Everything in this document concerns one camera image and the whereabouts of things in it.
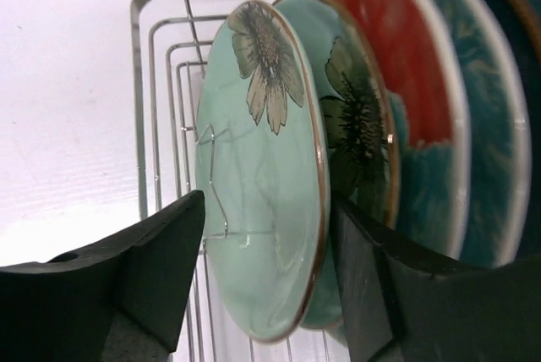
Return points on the mint plate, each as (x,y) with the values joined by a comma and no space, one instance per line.
(261,162)
(364,164)

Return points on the red floral plate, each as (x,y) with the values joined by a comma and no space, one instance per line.
(413,47)
(501,144)

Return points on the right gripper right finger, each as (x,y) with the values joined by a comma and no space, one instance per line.
(403,302)

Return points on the wire dish rack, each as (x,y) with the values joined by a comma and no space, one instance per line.
(170,44)

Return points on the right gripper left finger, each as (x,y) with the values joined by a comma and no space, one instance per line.
(121,298)

